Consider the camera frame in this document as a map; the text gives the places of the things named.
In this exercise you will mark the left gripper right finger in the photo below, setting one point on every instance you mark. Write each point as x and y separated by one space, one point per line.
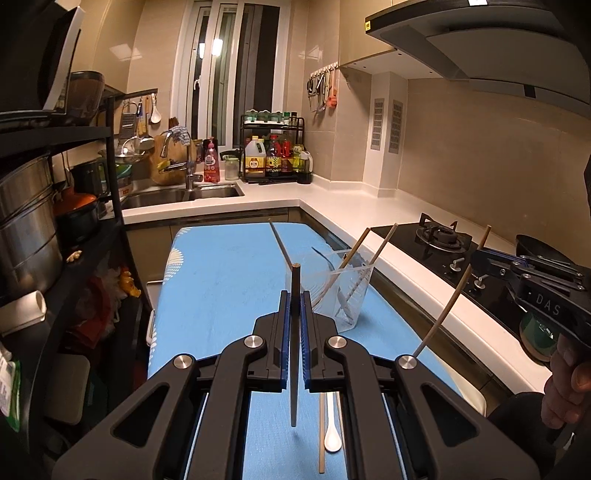
399 419

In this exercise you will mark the steel kitchen sink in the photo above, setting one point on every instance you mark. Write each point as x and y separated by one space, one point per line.
167 195

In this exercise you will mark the black condiment rack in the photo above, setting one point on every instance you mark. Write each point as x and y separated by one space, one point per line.
283 133

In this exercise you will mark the microwave oven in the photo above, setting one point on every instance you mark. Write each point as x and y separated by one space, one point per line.
38 42

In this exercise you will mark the white hanging ladle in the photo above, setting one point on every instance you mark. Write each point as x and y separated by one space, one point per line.
155 116

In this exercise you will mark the hanging utensils on rail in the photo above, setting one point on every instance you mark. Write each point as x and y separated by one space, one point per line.
322 88

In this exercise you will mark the range hood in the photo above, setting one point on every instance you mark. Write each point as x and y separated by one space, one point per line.
538 50

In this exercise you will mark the clear plastic utensil holder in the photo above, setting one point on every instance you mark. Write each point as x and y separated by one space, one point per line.
339 290

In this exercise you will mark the black storage shelf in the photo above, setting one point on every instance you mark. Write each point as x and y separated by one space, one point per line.
73 318

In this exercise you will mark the metal box grater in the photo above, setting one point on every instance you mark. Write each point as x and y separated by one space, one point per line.
128 121

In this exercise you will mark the window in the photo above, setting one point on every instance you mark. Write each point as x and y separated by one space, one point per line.
231 57

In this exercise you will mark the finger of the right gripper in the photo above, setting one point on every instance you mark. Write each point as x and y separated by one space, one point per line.
559 269
501 265

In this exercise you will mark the yellow oil jug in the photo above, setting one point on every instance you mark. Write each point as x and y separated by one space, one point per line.
255 158

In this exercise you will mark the glass jar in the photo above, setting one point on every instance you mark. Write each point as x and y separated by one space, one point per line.
231 167

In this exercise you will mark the white ceramic spoon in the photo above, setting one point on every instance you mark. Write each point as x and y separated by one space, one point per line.
333 441

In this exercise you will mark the black gas stove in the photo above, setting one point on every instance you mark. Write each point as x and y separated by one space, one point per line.
490 294

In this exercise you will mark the red dish soap bottle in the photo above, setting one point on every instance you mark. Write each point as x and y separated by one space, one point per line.
211 161

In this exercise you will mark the wooden cutting board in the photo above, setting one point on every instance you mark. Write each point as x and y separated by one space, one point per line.
168 160

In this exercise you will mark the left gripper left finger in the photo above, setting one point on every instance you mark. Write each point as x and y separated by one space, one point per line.
189 419

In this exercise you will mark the wooden chopstick crossing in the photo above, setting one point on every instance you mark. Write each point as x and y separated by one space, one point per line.
283 248

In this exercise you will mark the green ceramic bowl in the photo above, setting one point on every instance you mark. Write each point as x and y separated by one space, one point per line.
538 340

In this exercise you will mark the white paper roll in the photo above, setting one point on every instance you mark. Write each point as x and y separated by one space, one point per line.
22 313

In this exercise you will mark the person right hand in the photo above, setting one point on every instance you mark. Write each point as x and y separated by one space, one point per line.
567 391

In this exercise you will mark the blue table cloth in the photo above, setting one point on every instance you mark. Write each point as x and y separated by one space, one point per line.
219 280

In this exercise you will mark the orange pot lid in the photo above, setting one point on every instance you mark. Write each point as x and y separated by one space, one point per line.
68 201

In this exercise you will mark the stacked steel pots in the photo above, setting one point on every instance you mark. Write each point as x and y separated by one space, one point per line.
30 255

